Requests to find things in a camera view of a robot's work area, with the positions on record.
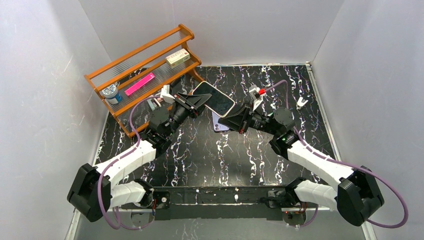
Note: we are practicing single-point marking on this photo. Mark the white cardboard box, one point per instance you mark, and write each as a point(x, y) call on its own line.
point(177, 58)

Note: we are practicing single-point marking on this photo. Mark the phone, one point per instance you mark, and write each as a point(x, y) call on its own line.
point(219, 103)

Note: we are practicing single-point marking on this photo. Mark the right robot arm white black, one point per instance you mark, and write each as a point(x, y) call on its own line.
point(352, 191)

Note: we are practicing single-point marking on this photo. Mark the pink flat box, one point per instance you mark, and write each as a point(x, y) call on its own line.
point(142, 82)

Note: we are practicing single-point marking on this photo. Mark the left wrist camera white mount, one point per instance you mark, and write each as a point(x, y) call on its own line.
point(166, 94)

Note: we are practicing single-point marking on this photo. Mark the orange wooden shelf rack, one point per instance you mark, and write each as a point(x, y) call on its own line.
point(131, 67)

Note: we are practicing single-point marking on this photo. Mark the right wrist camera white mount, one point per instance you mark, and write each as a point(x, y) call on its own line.
point(257, 96)

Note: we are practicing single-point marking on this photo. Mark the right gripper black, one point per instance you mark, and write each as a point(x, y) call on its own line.
point(245, 118)

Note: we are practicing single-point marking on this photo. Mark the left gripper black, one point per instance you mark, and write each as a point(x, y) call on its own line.
point(190, 108)

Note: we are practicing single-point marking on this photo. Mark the lavender phone case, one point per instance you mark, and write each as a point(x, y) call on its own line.
point(218, 127)

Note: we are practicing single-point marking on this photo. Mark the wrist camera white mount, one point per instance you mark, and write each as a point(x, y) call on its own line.
point(166, 94)
point(257, 96)

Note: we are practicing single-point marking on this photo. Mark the teal white stapler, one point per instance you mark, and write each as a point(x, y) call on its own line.
point(154, 103)

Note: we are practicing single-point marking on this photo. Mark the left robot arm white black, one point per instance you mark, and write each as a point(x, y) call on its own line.
point(97, 188)

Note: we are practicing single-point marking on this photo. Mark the small black object on shelf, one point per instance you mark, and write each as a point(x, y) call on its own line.
point(175, 83)

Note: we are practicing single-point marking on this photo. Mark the white staple remover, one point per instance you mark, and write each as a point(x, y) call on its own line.
point(301, 102)

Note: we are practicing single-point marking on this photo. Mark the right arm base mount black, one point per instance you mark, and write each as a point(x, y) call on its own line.
point(286, 197)

